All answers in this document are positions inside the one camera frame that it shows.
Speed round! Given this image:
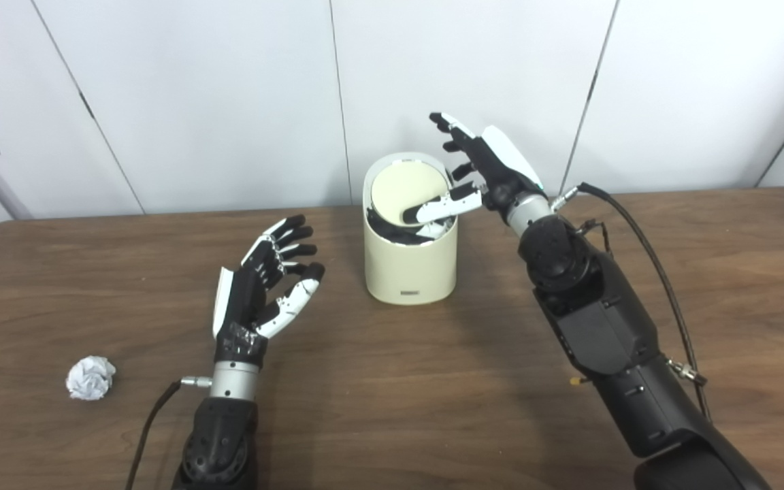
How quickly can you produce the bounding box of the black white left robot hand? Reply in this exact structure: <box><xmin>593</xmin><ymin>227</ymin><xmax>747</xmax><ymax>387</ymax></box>
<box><xmin>212</xmin><ymin>214</ymin><xmax>326</xmax><ymax>370</ymax></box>

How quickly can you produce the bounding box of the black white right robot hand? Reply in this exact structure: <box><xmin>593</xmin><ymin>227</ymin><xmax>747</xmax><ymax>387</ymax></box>
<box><xmin>402</xmin><ymin>112</ymin><xmax>548</xmax><ymax>227</ymax></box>

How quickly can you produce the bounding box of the cream round bin lid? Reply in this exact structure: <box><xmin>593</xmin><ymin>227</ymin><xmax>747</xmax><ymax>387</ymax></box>
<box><xmin>370</xmin><ymin>160</ymin><xmax>448</xmax><ymax>222</ymax></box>

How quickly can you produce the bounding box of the white paper ball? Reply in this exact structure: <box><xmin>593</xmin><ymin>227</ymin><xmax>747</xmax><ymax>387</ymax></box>
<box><xmin>66</xmin><ymin>355</ymin><xmax>117</xmax><ymax>401</ymax></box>

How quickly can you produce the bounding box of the black bin liner bag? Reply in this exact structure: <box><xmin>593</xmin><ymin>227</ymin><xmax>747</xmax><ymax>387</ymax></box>
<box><xmin>367</xmin><ymin>208</ymin><xmax>457</xmax><ymax>246</ymax></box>

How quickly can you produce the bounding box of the cream-colored cylindrical bin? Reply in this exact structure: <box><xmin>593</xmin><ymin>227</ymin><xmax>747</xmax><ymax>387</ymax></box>
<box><xmin>363</xmin><ymin>152</ymin><xmax>459</xmax><ymax>306</ymax></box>

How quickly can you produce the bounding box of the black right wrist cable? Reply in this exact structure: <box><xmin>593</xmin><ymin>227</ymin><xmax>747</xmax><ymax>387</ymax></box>
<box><xmin>551</xmin><ymin>182</ymin><xmax>713</xmax><ymax>423</ymax></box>

